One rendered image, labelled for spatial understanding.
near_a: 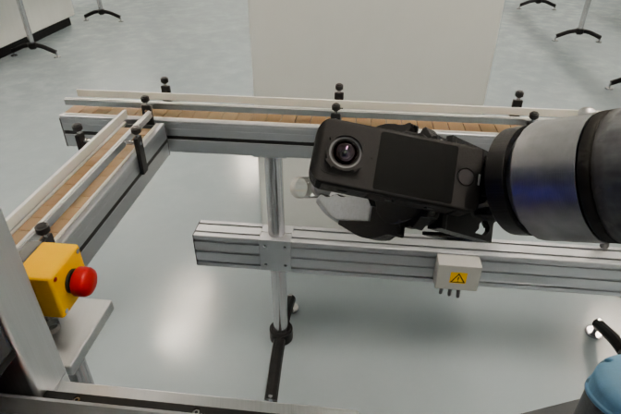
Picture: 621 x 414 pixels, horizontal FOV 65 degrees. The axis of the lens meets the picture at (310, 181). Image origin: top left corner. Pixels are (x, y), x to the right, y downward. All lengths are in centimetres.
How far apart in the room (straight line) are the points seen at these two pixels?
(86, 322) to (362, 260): 86
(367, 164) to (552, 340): 183
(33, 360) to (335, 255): 94
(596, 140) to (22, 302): 60
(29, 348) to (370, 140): 52
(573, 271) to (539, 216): 129
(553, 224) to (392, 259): 118
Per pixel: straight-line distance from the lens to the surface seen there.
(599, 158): 29
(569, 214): 30
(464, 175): 34
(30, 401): 74
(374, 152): 33
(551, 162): 30
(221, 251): 154
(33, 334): 71
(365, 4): 175
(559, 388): 197
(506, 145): 32
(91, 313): 86
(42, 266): 73
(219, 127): 127
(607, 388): 62
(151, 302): 214
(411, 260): 148
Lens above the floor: 146
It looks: 32 degrees down
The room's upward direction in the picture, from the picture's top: straight up
